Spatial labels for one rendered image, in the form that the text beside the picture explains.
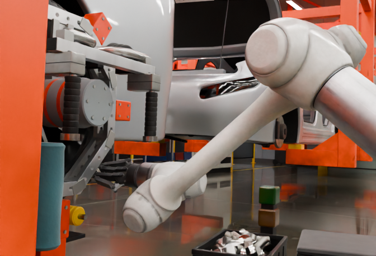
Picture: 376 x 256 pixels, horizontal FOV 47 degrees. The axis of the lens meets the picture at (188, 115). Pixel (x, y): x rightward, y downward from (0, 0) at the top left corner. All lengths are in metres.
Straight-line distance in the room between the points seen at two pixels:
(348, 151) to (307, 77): 3.79
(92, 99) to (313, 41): 0.61
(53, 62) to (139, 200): 0.40
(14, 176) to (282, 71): 0.47
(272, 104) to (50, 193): 0.58
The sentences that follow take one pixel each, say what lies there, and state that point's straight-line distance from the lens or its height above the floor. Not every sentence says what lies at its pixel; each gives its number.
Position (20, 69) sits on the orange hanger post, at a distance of 0.69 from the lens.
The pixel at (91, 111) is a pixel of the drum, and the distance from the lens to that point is 1.18.
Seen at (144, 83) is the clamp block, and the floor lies 0.92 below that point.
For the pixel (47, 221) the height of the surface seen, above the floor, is 0.55.
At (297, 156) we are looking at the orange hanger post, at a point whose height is 0.60.
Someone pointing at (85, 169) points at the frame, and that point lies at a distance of 1.40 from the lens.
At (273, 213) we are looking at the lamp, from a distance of 1.01.
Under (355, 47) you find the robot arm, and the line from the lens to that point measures 0.98.
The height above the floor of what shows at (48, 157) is 0.70.
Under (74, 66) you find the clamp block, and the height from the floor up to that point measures 0.92.
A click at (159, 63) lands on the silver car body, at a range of 2.00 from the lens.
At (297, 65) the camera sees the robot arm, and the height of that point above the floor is 0.90.
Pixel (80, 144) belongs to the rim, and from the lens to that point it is 1.50.
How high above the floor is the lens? 0.77
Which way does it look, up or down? 3 degrees up
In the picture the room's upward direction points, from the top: 2 degrees clockwise
